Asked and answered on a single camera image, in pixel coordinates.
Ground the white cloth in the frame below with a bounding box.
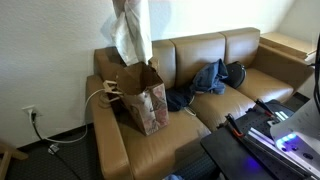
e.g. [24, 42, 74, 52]
[109, 0, 154, 67]

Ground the dark navy cloth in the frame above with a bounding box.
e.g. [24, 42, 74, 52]
[164, 85, 195, 113]

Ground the brown printed paper bag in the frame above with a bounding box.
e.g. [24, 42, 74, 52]
[102, 57, 170, 137]

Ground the tan leather couch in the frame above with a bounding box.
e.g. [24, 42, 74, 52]
[85, 27, 315, 180]

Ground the blue denim garment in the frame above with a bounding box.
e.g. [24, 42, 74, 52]
[190, 58, 230, 96]

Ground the dark gray oval case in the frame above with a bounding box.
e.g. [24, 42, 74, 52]
[224, 60, 248, 90]

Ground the black orange bar clamp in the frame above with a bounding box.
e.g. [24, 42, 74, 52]
[218, 113, 246, 139]
[254, 98, 276, 116]

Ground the blue fabric item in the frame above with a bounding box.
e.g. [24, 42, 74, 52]
[163, 173, 185, 180]

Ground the black robot table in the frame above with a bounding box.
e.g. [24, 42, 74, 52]
[199, 99, 320, 180]

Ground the silver robot mounting plate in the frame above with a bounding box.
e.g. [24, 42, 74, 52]
[246, 109, 320, 179]

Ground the white power adapter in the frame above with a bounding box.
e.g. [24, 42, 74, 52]
[47, 143, 61, 155]

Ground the wooden side table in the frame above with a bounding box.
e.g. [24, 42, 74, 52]
[259, 31, 318, 61]

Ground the wooden stool leg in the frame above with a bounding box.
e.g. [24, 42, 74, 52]
[0, 141, 30, 180]

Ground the thin white looped cord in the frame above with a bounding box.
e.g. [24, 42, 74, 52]
[183, 96, 198, 117]

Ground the white charging cable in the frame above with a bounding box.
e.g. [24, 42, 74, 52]
[43, 88, 113, 145]

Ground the black power cord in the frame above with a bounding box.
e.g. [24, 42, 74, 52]
[30, 111, 84, 180]

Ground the white wall outlet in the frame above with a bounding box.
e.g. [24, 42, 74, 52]
[21, 104, 38, 118]

